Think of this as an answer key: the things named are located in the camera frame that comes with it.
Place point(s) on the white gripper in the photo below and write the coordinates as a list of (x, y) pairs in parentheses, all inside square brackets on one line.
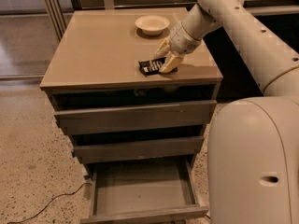
[(183, 39)]

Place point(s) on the black rxbar chocolate wrapper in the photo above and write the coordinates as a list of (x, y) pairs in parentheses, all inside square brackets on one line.
[(151, 67)]

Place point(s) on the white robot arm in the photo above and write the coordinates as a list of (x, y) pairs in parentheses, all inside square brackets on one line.
[(253, 143)]

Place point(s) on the top grey drawer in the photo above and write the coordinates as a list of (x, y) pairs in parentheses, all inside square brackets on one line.
[(131, 118)]

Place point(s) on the grey drawer cabinet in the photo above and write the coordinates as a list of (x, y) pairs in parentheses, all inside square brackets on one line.
[(96, 66)]

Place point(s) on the middle grey drawer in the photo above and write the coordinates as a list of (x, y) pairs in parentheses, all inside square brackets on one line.
[(139, 150)]

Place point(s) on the bottom grey open drawer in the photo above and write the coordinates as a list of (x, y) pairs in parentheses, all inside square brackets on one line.
[(143, 192)]

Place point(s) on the white bowl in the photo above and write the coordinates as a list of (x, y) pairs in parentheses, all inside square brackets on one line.
[(152, 25)]

